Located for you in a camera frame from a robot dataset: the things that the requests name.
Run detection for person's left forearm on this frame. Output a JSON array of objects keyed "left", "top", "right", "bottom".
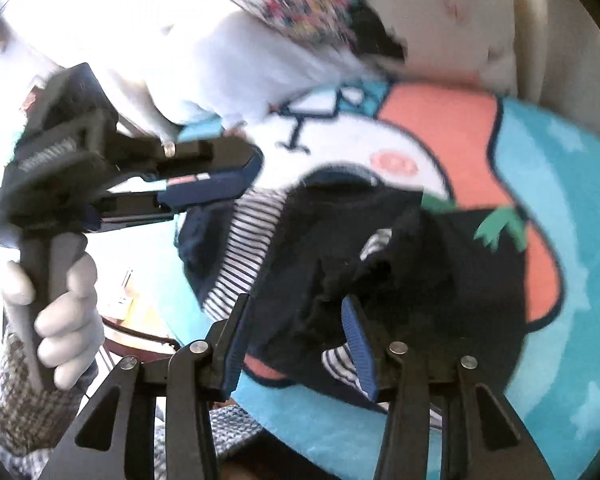
[{"left": 0, "top": 330, "right": 101, "bottom": 461}]

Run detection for person's houndstooth garment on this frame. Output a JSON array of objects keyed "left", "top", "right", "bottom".
[{"left": 152, "top": 402, "right": 281, "bottom": 480}]

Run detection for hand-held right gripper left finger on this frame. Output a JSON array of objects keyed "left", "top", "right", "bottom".
[{"left": 40, "top": 292, "right": 253, "bottom": 480}]

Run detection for person's left hand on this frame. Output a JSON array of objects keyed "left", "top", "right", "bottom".
[{"left": 4, "top": 250, "right": 107, "bottom": 392}]

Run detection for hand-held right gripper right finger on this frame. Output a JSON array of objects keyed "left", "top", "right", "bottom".
[{"left": 341, "top": 294, "right": 556, "bottom": 480}]

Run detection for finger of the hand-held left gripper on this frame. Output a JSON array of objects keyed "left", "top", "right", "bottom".
[
  {"left": 107, "top": 132, "right": 263, "bottom": 183},
  {"left": 87, "top": 167, "right": 253, "bottom": 233}
]

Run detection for teal cartoon printed blanket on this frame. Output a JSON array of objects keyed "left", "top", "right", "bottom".
[{"left": 170, "top": 77, "right": 600, "bottom": 480}]

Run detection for black pants with striped lining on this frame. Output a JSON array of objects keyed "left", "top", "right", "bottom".
[{"left": 177, "top": 170, "right": 531, "bottom": 413}]

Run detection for cream floral print pillow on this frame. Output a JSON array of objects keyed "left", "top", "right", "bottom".
[{"left": 200, "top": 0, "right": 521, "bottom": 96}]

